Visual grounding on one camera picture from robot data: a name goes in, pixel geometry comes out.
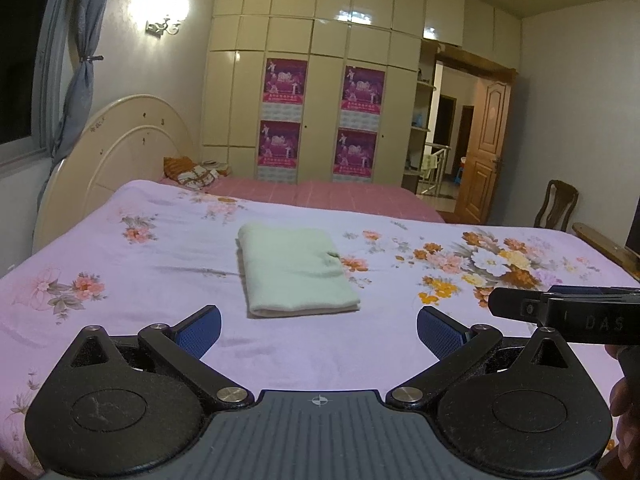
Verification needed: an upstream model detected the person's right hand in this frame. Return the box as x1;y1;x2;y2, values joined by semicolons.
603;344;640;472

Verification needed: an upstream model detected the orange patterned cloth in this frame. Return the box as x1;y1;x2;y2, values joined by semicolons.
163;156;199;181

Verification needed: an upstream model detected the orange patterned pillow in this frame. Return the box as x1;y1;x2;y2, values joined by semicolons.
174;164;221;191

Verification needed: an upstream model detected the wooden footboard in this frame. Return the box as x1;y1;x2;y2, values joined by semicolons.
572;222;640;282

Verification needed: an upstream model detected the pink checked mattress sheet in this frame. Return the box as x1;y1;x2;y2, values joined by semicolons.
158;175;447;224

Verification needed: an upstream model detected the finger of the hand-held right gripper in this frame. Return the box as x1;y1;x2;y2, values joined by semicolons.
487;284;640;322

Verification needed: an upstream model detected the dark wooden chair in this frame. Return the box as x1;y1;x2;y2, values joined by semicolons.
533;179;580;234

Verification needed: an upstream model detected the purple wall poster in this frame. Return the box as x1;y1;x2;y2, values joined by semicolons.
340;64;387;129
256;120;302;182
262;57;308;120
332;128;379;185

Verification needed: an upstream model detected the grey blue curtain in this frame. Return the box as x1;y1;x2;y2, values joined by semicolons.
37;0;109;212

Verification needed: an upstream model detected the cream towel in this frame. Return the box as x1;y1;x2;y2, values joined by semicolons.
236;223;362;320

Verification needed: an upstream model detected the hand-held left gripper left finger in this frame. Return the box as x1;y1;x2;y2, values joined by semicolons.
67;304;256;409

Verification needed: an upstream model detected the ornate wall lamp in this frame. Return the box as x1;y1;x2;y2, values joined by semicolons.
144;17;182;37

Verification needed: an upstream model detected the cream glossy wardrobe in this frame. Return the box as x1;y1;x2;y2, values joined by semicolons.
201;0;522;194

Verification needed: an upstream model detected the dark screen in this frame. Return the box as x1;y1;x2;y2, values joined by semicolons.
624;204;640;257

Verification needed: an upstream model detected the cream arched headboard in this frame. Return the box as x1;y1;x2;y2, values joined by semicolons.
32;93;196;257

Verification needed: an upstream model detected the lilac floral bedsheet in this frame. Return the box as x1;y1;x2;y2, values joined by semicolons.
0;179;640;480

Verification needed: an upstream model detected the brown wooden door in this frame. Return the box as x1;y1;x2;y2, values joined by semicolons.
458;77;514;226

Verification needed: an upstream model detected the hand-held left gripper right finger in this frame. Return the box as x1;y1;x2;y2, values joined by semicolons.
385;306;577;409

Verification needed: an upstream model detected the dark window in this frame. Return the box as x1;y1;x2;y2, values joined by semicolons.
0;0;67;172

